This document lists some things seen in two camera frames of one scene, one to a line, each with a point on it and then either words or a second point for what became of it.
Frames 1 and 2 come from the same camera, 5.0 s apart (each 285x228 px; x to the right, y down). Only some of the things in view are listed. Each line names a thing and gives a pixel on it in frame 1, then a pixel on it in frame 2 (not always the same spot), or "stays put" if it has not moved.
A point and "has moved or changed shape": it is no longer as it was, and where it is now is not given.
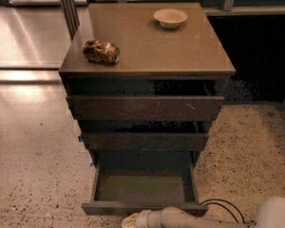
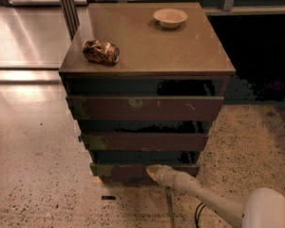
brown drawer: (122, 189) has moved or changed shape
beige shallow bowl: (170, 17) stays put
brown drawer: (142, 142) stays put
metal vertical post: (69, 9) stays put
